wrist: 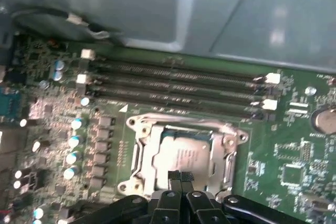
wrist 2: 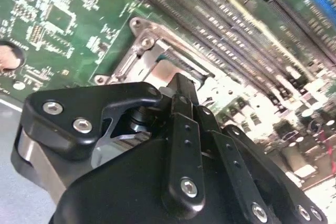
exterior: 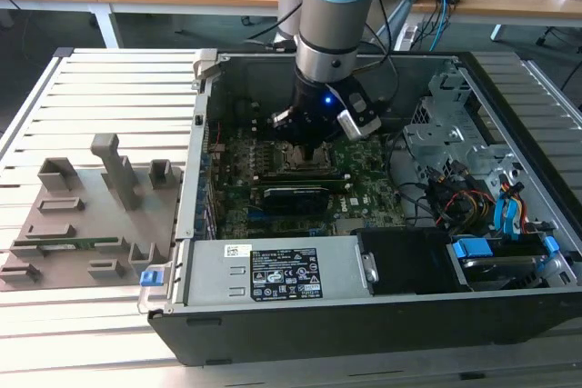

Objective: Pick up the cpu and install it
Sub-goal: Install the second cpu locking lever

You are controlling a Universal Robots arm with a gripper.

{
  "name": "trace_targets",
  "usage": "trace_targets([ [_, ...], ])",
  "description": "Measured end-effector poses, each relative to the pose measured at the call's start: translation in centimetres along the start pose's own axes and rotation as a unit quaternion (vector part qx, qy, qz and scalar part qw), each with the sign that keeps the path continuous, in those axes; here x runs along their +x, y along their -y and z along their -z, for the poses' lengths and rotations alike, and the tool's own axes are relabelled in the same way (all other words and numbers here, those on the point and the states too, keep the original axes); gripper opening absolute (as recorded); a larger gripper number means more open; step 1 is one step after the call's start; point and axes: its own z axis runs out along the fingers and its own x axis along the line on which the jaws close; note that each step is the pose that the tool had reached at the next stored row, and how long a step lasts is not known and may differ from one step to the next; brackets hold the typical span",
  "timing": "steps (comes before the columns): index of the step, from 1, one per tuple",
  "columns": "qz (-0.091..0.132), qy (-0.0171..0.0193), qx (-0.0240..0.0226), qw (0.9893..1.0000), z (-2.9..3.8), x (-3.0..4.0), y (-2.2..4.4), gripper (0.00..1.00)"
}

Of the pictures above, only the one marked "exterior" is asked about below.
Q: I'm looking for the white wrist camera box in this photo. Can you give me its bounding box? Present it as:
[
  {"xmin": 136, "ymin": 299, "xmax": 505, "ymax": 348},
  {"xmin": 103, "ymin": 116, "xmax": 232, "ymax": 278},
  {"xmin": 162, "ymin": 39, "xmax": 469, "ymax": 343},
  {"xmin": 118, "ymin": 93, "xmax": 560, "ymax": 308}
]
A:
[{"xmin": 338, "ymin": 87, "xmax": 382, "ymax": 142}]

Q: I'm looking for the CPU socket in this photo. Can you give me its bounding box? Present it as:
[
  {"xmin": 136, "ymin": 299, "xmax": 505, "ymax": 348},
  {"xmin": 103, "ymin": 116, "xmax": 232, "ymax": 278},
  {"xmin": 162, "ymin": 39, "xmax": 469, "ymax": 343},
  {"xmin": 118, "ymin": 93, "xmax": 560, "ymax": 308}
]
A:
[{"xmin": 275, "ymin": 140, "xmax": 336, "ymax": 176}]

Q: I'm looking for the white power strip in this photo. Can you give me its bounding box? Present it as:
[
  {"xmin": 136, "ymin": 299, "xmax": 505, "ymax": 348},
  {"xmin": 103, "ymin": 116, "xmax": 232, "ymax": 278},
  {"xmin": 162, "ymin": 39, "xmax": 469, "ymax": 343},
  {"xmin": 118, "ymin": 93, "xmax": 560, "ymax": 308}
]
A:
[{"xmin": 395, "ymin": 23, "xmax": 420, "ymax": 52}]

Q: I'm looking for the metal socket cover frame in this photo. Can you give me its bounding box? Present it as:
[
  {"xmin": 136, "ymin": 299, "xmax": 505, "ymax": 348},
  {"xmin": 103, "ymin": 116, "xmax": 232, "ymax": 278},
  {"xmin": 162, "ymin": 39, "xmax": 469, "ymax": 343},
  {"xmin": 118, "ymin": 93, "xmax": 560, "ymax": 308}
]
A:
[{"xmin": 279, "ymin": 141, "xmax": 336, "ymax": 174}]

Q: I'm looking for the grey metal drive cage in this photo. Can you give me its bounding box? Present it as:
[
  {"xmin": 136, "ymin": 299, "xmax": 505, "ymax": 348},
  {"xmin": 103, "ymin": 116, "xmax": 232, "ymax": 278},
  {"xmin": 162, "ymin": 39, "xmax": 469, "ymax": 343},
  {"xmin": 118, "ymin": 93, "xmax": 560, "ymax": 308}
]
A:
[{"xmin": 402, "ymin": 67, "xmax": 542, "ymax": 194}]

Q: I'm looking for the grey power supply with label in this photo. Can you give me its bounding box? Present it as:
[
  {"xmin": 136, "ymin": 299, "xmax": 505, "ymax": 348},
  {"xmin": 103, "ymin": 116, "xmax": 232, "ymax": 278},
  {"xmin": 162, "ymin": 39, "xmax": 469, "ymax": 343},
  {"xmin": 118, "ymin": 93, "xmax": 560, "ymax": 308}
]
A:
[{"xmin": 184, "ymin": 235, "xmax": 369, "ymax": 307}]

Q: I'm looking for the black optical drive box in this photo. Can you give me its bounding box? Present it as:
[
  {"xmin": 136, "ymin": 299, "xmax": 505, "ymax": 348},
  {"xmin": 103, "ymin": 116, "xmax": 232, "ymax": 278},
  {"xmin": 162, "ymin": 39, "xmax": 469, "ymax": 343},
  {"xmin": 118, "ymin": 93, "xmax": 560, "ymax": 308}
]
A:
[{"xmin": 356, "ymin": 227, "xmax": 472, "ymax": 297}]

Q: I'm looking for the black sleeved cable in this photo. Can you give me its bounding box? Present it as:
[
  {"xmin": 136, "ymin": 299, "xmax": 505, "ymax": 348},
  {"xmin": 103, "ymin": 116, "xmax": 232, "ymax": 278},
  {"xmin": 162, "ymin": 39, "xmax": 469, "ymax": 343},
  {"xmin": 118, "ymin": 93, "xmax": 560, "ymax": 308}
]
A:
[{"xmin": 384, "ymin": 128, "xmax": 440, "ymax": 228}]

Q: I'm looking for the loose green RAM stick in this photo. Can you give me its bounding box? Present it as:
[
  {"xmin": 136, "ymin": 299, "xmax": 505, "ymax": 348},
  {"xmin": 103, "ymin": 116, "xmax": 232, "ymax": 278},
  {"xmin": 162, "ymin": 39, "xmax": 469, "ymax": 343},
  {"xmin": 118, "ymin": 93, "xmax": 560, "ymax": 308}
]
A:
[{"xmin": 13, "ymin": 235, "xmax": 120, "ymax": 251}]

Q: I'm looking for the hard disk in blue carrier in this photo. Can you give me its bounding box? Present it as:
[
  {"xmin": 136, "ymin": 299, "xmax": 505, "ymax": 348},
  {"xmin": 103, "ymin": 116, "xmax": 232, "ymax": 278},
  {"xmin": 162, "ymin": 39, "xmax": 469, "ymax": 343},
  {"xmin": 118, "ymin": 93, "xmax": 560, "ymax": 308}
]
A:
[{"xmin": 447, "ymin": 233, "xmax": 560, "ymax": 293}]

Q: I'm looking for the green Dell motherboard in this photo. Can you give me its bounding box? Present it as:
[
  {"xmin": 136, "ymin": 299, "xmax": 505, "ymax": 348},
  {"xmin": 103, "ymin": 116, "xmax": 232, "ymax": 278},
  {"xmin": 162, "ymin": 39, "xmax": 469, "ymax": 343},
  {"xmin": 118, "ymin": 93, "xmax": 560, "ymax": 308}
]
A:
[{"xmin": 199, "ymin": 119, "xmax": 410, "ymax": 240}]

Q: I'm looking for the blue hanging cable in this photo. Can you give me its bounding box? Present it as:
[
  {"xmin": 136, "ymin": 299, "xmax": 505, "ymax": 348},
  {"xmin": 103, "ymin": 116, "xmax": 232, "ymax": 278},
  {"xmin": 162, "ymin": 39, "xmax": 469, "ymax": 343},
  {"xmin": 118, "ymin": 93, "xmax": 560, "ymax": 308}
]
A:
[{"xmin": 431, "ymin": 0, "xmax": 458, "ymax": 51}]

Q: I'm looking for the small blue plastic latch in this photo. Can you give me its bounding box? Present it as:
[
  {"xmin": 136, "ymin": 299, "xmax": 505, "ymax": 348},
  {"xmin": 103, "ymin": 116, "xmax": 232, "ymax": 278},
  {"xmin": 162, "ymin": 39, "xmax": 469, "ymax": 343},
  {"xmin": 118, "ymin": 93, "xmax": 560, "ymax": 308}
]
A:
[{"xmin": 139, "ymin": 269, "xmax": 163, "ymax": 288}]

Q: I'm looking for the red yellow wire bundle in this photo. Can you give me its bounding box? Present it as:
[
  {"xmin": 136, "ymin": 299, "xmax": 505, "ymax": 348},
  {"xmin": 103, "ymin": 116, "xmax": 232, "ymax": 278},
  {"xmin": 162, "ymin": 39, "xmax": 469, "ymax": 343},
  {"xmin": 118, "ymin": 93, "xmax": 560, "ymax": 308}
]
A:
[{"xmin": 434, "ymin": 187, "xmax": 497, "ymax": 231}]

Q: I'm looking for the black Quadro graphics card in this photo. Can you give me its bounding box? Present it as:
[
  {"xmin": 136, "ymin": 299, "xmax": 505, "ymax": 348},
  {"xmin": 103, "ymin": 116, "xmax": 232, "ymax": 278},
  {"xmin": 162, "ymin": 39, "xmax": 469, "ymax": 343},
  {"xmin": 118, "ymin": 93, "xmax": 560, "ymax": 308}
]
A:
[{"xmin": 259, "ymin": 184, "xmax": 332, "ymax": 215}]

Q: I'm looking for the open black PC case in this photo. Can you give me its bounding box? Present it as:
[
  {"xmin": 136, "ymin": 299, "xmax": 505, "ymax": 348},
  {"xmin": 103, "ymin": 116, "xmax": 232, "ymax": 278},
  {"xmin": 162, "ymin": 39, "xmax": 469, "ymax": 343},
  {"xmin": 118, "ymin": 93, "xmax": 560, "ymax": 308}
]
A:
[{"xmin": 135, "ymin": 49, "xmax": 582, "ymax": 367}]

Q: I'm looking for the grey parts rack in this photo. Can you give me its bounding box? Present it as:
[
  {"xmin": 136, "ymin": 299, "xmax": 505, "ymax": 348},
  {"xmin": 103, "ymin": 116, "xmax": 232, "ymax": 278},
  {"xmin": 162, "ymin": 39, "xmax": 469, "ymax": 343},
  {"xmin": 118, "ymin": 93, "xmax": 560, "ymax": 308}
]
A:
[{"xmin": 0, "ymin": 133, "xmax": 186, "ymax": 293}]

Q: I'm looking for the silver finned chipset heatsink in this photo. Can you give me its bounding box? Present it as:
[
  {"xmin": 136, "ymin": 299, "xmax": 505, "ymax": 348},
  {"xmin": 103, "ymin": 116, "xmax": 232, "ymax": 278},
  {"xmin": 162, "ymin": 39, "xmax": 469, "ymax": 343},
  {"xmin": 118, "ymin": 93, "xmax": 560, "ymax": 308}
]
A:
[{"xmin": 335, "ymin": 218, "xmax": 366, "ymax": 235}]

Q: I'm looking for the wooden desk with clutter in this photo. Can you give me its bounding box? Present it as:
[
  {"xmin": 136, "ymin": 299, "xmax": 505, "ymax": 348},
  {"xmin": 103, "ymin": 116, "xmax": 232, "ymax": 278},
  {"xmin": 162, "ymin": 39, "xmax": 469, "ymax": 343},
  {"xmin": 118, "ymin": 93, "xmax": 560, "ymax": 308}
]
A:
[{"xmin": 411, "ymin": 0, "xmax": 582, "ymax": 44}]

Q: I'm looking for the blue flat data wire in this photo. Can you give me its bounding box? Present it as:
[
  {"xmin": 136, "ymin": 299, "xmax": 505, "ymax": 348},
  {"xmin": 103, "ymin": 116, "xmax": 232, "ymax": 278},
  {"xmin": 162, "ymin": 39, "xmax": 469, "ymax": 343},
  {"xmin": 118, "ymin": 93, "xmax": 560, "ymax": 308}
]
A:
[{"xmin": 494, "ymin": 181, "xmax": 527, "ymax": 242}]

